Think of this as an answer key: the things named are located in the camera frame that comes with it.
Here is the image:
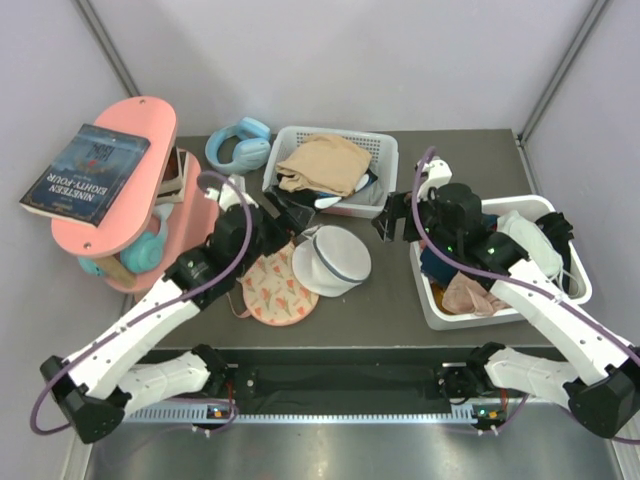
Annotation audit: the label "dark blue hardcover book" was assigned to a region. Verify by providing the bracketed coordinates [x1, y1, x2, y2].
[20, 124, 151, 227]

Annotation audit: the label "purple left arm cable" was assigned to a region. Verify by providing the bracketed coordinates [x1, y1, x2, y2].
[29, 171, 257, 436]

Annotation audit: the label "navy lace garment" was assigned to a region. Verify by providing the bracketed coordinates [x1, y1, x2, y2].
[420, 247, 459, 288]

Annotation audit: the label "floral mesh laundry bag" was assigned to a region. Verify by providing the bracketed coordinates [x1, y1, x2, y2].
[227, 242, 319, 327]

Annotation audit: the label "black garment in basket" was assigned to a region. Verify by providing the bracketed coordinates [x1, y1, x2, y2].
[266, 169, 385, 211]

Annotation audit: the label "teal headphones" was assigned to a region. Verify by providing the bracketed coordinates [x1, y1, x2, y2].
[76, 209, 168, 279]

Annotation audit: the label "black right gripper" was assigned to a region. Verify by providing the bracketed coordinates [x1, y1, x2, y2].
[371, 191, 460, 254]

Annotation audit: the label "stacked books on shelf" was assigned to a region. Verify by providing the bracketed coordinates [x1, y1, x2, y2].
[155, 147, 187, 205]

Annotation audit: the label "white bra in bin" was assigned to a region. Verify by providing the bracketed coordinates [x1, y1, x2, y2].
[497, 210, 571, 293]

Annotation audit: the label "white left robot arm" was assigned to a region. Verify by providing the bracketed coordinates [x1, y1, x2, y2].
[40, 184, 316, 444]

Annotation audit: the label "white plastic bin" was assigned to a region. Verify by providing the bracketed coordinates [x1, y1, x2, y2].
[409, 194, 593, 331]

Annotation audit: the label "pink two-tier shelf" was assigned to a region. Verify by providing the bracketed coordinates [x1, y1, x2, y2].
[51, 96, 219, 299]

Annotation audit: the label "blue headphones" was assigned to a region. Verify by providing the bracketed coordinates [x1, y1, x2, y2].
[204, 117, 271, 176]

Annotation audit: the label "white mesh laundry bag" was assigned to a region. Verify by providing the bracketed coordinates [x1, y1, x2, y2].
[292, 225, 372, 298]

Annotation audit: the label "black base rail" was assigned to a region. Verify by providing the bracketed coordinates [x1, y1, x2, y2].
[139, 346, 506, 426]

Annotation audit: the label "beige garment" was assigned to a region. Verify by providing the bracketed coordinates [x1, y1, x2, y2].
[275, 134, 372, 197]

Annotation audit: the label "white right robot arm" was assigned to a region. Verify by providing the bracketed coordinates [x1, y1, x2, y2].
[372, 147, 639, 439]

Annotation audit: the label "pink garment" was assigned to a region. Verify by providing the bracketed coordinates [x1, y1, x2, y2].
[442, 273, 509, 317]

